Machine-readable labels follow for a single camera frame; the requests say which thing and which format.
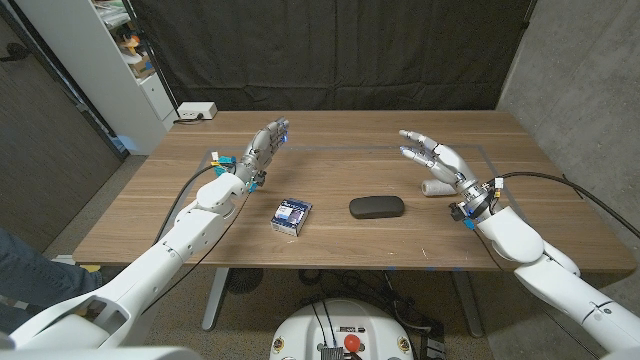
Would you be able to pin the white shelf cabinet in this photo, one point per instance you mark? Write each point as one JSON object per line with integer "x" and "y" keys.
{"x": 100, "y": 75}

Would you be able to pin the orange toy figure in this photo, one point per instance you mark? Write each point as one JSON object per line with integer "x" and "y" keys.
{"x": 131, "y": 44}

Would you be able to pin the blue package box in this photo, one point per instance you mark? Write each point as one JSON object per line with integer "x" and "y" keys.
{"x": 291, "y": 216}

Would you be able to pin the black round grille object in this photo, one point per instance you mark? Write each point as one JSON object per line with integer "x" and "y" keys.
{"x": 244, "y": 280}

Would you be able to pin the cardboard box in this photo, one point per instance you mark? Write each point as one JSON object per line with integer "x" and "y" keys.
{"x": 142, "y": 66}

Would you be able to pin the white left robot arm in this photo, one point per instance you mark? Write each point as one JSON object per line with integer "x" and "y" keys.
{"x": 165, "y": 252}

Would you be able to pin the black curtain backdrop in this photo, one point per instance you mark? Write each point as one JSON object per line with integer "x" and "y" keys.
{"x": 330, "y": 50}

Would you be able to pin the grey table leg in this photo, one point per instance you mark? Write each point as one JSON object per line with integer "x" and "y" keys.
{"x": 467, "y": 305}
{"x": 215, "y": 300}

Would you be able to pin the black glasses case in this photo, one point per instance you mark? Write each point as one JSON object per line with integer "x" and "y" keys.
{"x": 376, "y": 207}

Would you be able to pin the white power strip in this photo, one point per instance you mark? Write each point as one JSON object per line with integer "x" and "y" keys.
{"x": 197, "y": 110}

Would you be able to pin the red emergency stop button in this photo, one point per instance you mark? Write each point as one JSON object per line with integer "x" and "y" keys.
{"x": 352, "y": 342}

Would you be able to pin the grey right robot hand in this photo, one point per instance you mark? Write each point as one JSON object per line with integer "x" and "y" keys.
{"x": 450, "y": 162}

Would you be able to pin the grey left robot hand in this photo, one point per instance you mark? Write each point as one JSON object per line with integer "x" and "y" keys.
{"x": 260, "y": 152}

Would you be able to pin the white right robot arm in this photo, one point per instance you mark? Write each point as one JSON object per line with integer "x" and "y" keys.
{"x": 550, "y": 272}

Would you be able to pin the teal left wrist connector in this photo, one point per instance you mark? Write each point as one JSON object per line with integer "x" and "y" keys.
{"x": 225, "y": 161}

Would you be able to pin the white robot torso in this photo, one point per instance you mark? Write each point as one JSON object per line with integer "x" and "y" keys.
{"x": 300, "y": 330}

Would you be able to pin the person's leg in jeans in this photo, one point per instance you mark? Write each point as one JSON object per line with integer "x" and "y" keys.
{"x": 35, "y": 280}

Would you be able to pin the white roll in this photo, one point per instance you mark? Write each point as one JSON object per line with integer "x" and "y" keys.
{"x": 435, "y": 188}

